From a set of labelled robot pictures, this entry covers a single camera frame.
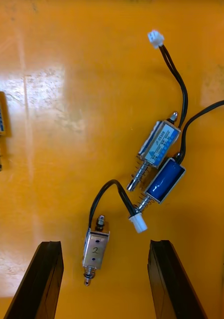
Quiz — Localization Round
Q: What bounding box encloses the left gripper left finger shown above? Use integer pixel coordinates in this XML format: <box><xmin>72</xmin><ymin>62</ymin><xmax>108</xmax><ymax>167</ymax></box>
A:
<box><xmin>3</xmin><ymin>240</ymin><xmax>64</xmax><ymax>319</ymax></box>

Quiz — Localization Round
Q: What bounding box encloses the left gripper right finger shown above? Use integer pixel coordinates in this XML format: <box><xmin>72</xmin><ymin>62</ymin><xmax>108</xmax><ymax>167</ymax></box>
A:
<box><xmin>147</xmin><ymin>239</ymin><xmax>209</xmax><ymax>319</ymax></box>

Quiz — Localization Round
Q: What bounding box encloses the yellow-orange plastic bin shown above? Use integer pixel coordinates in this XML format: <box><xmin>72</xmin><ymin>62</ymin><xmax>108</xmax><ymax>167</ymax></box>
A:
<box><xmin>0</xmin><ymin>0</ymin><xmax>224</xmax><ymax>319</ymax></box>

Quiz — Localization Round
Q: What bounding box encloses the metal solenoid with black cable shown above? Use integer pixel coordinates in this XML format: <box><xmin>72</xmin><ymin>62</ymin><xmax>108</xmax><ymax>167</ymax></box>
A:
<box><xmin>82</xmin><ymin>179</ymin><xmax>148</xmax><ymax>287</ymax></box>

